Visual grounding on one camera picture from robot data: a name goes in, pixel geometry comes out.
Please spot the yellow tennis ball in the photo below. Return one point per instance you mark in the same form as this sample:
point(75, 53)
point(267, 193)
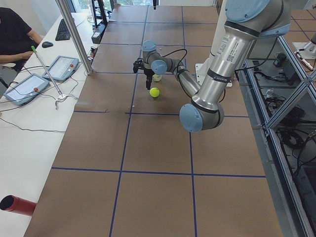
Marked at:
point(154, 92)

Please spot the black computer mouse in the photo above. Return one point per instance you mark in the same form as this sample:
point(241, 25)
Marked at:
point(47, 44)

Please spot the red cylinder tube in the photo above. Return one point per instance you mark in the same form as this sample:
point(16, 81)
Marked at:
point(17, 205)

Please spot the blue teach pendant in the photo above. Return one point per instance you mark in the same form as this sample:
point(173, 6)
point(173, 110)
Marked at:
point(63, 67)
point(26, 90)

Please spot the black computer box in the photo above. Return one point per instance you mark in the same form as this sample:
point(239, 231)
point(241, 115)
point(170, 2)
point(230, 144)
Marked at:
point(98, 34)

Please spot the aluminium side frame rack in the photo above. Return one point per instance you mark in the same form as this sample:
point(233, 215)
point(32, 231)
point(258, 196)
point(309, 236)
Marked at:
point(280, 95)

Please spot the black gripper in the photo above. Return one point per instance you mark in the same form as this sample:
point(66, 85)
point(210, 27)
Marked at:
point(148, 73)

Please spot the far blue teach pendant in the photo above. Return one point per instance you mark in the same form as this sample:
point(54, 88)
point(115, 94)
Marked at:
point(63, 67)

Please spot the person in black shirt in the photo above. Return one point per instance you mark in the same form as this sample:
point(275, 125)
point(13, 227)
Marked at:
point(16, 39)

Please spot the black keyboard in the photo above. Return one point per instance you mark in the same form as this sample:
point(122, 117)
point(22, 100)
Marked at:
point(62, 31)

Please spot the aluminium frame post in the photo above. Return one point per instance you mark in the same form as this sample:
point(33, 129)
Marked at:
point(67, 16)

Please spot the near blue teach pendant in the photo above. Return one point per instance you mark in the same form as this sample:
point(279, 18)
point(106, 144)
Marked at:
point(26, 90)

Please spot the clear tennis ball can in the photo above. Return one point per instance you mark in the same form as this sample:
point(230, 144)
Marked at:
point(157, 78)

